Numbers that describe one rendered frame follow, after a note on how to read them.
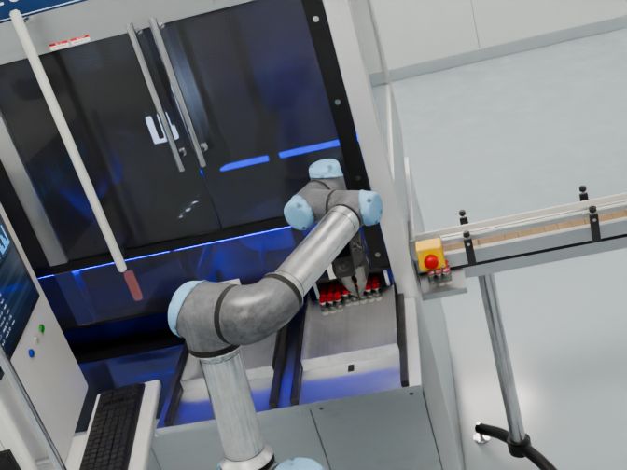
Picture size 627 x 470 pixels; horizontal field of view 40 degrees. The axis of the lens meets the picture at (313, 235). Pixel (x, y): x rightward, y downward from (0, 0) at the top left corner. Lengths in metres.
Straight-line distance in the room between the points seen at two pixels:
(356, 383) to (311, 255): 0.59
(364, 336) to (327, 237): 0.67
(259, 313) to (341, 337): 0.82
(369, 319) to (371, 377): 0.26
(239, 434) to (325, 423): 0.99
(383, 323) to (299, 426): 0.55
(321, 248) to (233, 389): 0.33
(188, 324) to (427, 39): 5.48
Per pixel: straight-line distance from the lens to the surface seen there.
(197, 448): 2.92
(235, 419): 1.80
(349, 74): 2.22
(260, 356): 2.44
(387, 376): 2.23
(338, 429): 2.80
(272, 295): 1.63
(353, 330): 2.42
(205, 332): 1.68
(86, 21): 2.29
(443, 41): 7.00
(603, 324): 3.78
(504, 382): 2.89
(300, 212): 1.92
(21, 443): 2.30
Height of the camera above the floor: 2.22
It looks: 27 degrees down
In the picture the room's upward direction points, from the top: 17 degrees counter-clockwise
